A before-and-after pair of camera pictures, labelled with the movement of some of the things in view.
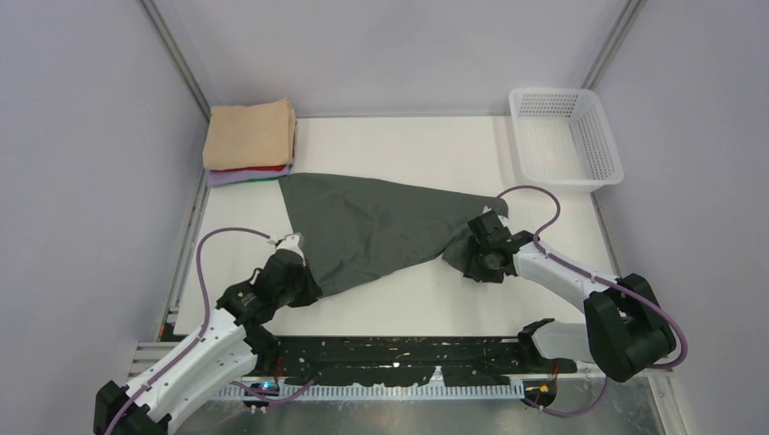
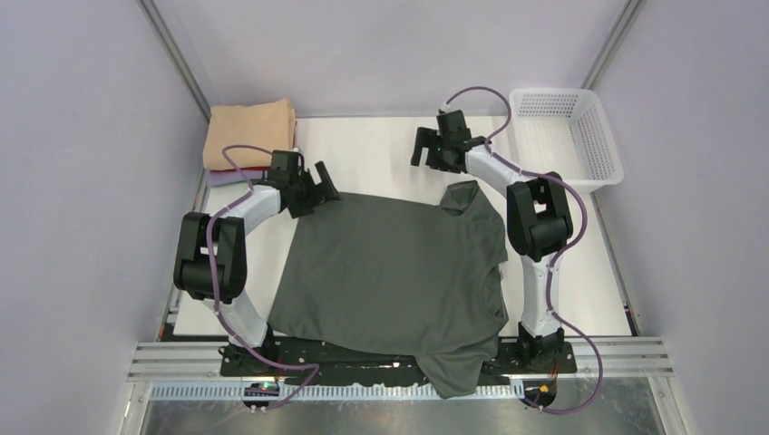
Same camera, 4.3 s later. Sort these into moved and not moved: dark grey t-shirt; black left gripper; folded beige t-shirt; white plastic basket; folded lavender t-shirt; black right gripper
Moved: black left gripper; dark grey t-shirt; black right gripper
Not moved: white plastic basket; folded beige t-shirt; folded lavender t-shirt
